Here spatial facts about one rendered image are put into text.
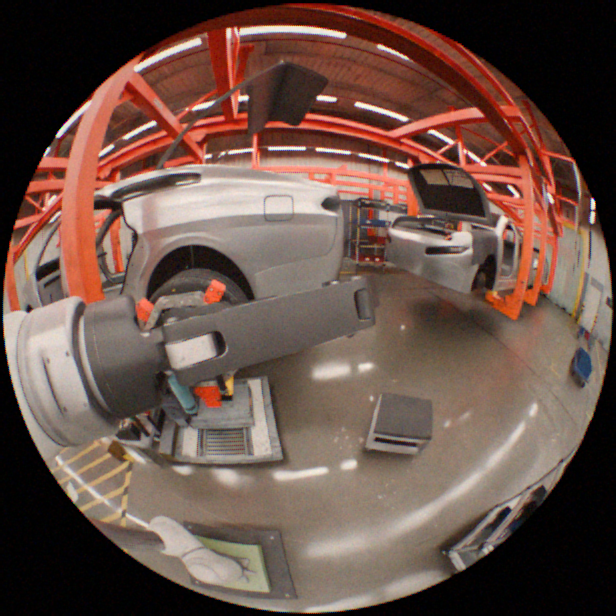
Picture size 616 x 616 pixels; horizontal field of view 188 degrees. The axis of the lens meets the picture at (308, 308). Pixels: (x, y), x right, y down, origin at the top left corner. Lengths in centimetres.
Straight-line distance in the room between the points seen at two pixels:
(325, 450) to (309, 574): 103
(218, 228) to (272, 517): 175
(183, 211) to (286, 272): 74
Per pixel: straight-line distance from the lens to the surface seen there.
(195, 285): 101
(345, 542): 143
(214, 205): 123
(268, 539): 113
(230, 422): 155
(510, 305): 338
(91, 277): 115
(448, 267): 254
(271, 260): 123
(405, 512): 154
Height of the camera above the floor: 141
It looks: 25 degrees down
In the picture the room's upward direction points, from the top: straight up
